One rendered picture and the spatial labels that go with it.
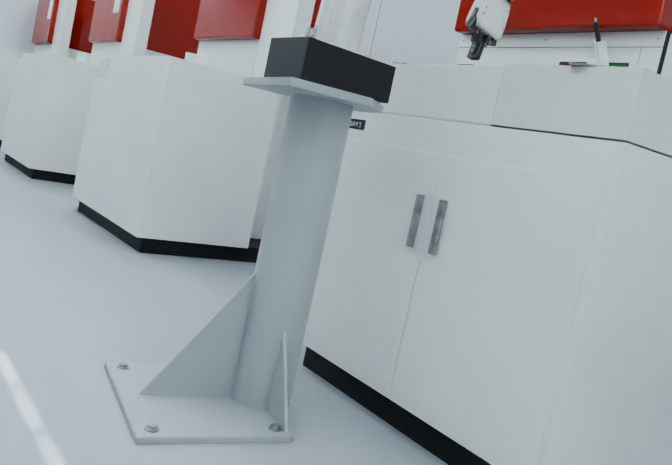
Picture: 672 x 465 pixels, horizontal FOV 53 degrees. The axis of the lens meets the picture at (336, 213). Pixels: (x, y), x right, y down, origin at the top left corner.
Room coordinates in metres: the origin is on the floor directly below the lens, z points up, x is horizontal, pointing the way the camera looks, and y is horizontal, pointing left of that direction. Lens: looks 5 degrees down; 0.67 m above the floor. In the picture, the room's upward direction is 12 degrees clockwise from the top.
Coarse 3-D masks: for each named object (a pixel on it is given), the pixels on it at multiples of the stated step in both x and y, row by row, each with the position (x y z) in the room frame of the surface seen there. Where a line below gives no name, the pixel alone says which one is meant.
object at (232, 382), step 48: (336, 96) 1.56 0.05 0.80; (288, 144) 1.67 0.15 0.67; (336, 144) 1.67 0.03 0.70; (288, 192) 1.65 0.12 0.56; (288, 240) 1.65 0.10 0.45; (240, 288) 1.68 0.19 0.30; (288, 288) 1.65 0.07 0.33; (240, 336) 1.69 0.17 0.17; (288, 336) 1.66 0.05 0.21; (144, 384) 1.65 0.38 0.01; (192, 384) 1.64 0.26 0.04; (240, 384) 1.66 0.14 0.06; (288, 384) 1.68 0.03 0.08; (144, 432) 1.39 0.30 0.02; (192, 432) 1.44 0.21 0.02; (240, 432) 1.49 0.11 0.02; (288, 432) 1.55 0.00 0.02
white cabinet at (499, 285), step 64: (384, 128) 1.94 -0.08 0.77; (448, 128) 1.74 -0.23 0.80; (384, 192) 1.89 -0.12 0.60; (448, 192) 1.70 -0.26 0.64; (512, 192) 1.54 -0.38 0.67; (576, 192) 1.42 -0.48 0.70; (640, 192) 1.41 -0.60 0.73; (384, 256) 1.84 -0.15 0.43; (448, 256) 1.66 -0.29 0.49; (512, 256) 1.51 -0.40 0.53; (576, 256) 1.39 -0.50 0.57; (640, 256) 1.45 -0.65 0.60; (320, 320) 2.01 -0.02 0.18; (384, 320) 1.80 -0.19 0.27; (448, 320) 1.62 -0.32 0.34; (512, 320) 1.48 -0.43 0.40; (576, 320) 1.36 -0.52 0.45; (640, 320) 1.49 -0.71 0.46; (384, 384) 1.76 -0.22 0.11; (448, 384) 1.59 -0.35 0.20; (512, 384) 1.45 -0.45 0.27; (576, 384) 1.38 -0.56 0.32; (640, 384) 1.53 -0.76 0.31; (448, 448) 1.61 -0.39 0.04; (512, 448) 1.42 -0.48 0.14; (576, 448) 1.41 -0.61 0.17; (640, 448) 1.58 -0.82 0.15
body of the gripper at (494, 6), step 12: (480, 0) 1.76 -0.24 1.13; (492, 0) 1.76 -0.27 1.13; (504, 0) 1.78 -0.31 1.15; (480, 12) 1.75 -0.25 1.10; (492, 12) 1.76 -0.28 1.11; (504, 12) 1.79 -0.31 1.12; (480, 24) 1.75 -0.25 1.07; (492, 24) 1.77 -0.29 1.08; (504, 24) 1.80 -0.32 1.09; (492, 36) 1.78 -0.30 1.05
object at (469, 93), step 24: (408, 72) 1.90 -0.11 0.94; (432, 72) 1.82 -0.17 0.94; (456, 72) 1.75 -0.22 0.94; (480, 72) 1.69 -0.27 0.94; (408, 96) 1.88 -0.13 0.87; (432, 96) 1.81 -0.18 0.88; (456, 96) 1.74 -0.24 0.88; (480, 96) 1.68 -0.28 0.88; (456, 120) 1.73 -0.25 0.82; (480, 120) 1.66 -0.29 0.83
